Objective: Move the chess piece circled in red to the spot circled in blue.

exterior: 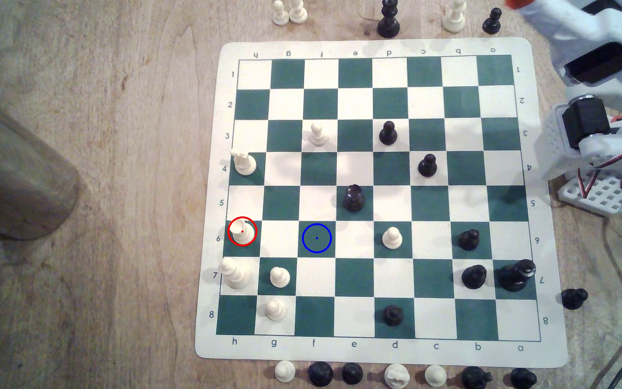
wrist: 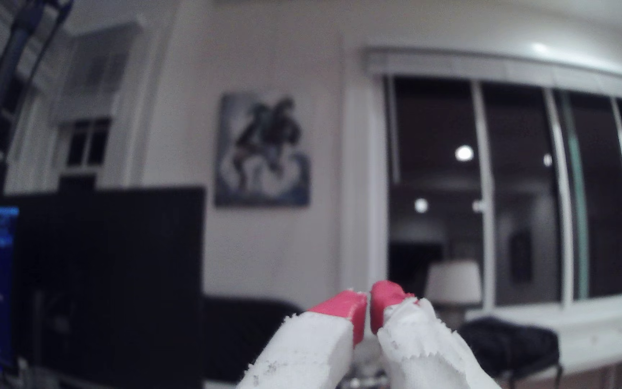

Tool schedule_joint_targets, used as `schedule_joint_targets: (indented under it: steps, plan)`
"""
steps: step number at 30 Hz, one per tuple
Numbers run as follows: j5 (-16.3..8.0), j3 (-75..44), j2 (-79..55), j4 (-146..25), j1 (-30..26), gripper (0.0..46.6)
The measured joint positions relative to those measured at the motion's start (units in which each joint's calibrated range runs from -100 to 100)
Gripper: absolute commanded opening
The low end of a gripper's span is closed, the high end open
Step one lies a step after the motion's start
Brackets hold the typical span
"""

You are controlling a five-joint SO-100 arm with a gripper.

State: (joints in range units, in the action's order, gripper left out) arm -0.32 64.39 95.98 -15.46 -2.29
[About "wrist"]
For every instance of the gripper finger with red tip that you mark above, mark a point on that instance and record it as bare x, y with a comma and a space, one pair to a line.
311, 351
424, 351

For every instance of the black sofa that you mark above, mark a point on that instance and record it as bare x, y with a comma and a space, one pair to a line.
241, 335

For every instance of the white table lamp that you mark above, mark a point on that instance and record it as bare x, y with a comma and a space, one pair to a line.
454, 283

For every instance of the black padded stool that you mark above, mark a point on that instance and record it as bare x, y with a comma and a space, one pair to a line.
505, 340

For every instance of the white window ledge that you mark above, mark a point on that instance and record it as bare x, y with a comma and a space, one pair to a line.
602, 340

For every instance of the large dark sliding window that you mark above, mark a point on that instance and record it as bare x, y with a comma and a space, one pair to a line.
521, 189

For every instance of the black computer monitor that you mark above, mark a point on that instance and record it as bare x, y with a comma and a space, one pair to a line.
116, 281

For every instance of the white roller blind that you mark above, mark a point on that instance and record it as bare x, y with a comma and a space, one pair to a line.
505, 67

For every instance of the small dark paned window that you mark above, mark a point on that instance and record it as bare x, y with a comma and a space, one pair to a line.
88, 143

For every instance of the framed wall picture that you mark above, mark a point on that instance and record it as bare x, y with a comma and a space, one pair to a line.
262, 151

